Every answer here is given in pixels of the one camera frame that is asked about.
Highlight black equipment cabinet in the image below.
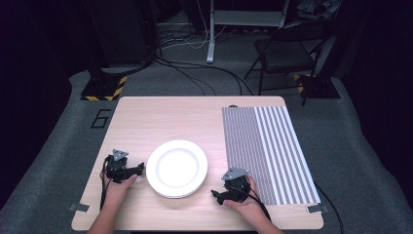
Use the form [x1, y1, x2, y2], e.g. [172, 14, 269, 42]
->
[92, 0, 160, 67]

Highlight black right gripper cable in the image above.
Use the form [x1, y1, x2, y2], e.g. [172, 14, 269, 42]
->
[242, 176, 273, 222]

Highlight person's right hand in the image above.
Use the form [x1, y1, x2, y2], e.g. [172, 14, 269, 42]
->
[223, 175, 265, 218]

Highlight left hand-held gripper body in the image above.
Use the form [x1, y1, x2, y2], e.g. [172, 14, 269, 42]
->
[105, 148, 137, 183]

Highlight grey tape strip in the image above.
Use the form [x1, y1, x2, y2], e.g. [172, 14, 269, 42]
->
[68, 203, 91, 214]
[306, 202, 330, 215]

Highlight grey white striped placemat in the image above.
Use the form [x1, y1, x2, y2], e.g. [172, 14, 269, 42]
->
[221, 105, 321, 207]

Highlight white floor cables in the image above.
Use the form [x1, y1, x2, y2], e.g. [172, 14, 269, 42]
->
[161, 0, 229, 51]

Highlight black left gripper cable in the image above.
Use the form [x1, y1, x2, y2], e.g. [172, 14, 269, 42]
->
[99, 155, 113, 211]

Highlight person's left hand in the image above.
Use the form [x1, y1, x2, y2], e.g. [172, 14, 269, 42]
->
[100, 172, 139, 207]

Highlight black cable beside table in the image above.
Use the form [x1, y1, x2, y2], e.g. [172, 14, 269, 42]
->
[313, 180, 346, 234]

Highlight grey crumpled cloth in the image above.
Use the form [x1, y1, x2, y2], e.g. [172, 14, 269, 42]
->
[296, 0, 343, 20]

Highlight black floor cables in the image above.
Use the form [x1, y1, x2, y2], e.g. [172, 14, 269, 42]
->
[155, 56, 255, 98]

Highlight black folding chair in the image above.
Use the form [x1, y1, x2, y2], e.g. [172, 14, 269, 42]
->
[244, 19, 336, 97]

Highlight black yellow striped stand base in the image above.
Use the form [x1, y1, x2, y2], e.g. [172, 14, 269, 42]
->
[293, 73, 342, 99]
[80, 72, 129, 102]

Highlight white metal stand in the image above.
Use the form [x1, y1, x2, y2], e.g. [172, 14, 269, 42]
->
[206, 0, 290, 64]

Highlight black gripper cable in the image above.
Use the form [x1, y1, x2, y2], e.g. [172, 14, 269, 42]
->
[99, 155, 113, 211]
[242, 176, 273, 222]

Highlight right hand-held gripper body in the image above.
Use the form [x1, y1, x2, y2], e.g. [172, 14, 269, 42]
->
[221, 167, 252, 204]

